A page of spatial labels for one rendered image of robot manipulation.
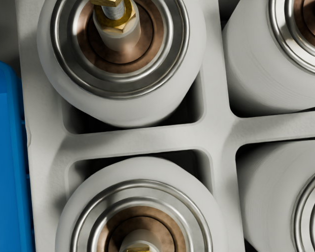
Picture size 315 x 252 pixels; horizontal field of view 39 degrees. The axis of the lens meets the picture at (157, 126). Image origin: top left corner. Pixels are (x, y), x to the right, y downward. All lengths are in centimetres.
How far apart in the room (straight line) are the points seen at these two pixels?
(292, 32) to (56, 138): 17
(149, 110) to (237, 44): 8
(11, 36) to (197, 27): 32
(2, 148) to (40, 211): 20
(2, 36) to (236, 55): 31
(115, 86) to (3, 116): 29
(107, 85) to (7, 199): 30
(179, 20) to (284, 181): 10
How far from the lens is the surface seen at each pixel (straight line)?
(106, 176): 24
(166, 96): 24
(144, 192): 24
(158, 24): 24
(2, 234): 52
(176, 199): 24
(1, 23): 54
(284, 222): 25
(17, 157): 38
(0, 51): 53
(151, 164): 24
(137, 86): 24
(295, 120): 32
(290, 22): 25
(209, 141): 31
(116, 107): 24
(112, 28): 21
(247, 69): 28
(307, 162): 25
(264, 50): 25
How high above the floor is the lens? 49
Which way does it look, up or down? 87 degrees down
